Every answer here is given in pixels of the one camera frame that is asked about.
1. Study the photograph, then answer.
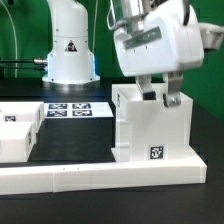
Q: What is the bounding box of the white drawer with knob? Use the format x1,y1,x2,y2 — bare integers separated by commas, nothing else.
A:
0,122,36,163

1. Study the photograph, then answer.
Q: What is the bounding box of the white drawer cabinet box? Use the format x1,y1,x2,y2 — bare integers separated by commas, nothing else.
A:
112,83,193,162

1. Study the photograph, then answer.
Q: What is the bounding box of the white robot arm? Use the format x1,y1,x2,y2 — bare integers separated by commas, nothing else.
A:
43,0,204,107

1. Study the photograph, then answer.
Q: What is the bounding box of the white L-shaped obstacle wall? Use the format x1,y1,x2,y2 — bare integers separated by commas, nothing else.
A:
0,148,207,195

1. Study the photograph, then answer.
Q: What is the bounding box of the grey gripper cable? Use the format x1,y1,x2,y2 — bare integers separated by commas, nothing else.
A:
106,0,148,32

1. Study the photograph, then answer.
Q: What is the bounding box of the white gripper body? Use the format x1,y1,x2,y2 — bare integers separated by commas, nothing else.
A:
114,0,204,76

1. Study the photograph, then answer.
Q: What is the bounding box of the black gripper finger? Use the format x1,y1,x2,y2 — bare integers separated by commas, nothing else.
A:
136,75,156,100
163,71,183,107

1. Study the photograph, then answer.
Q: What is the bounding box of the white cable on green wall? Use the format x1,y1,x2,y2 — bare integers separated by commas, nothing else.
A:
0,1,19,79

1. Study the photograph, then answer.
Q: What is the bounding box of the black cable with metal connector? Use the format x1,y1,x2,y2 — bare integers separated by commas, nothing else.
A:
0,57,49,72

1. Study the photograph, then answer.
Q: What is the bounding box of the white fiducial marker sheet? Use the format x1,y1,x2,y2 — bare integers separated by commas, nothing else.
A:
44,102,113,119

